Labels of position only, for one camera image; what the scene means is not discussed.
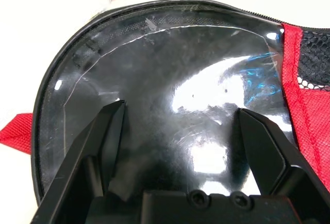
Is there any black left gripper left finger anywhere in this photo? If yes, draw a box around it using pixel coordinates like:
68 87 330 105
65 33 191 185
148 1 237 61
30 99 127 224

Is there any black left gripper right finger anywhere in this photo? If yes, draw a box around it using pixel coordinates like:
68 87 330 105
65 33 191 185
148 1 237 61
233 108 330 224

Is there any black red paddle case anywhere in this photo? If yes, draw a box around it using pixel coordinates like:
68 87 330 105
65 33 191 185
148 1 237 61
0 0 330 224

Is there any black rubber ping-pong paddle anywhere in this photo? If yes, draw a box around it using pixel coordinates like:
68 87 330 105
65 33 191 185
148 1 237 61
63 25 294 194

